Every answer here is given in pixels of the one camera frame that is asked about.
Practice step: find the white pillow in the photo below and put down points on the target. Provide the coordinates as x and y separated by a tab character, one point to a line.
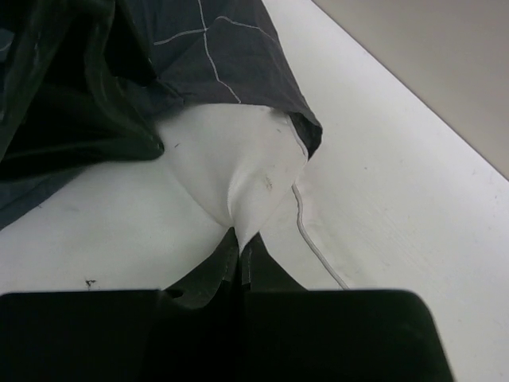
236	161

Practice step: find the dark grey checked pillowcase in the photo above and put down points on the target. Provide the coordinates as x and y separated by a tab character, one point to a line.
82	81

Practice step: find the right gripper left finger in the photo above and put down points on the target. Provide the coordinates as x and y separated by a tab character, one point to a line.
204	282

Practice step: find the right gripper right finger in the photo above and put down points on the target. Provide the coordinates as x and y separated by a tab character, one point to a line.
260	272

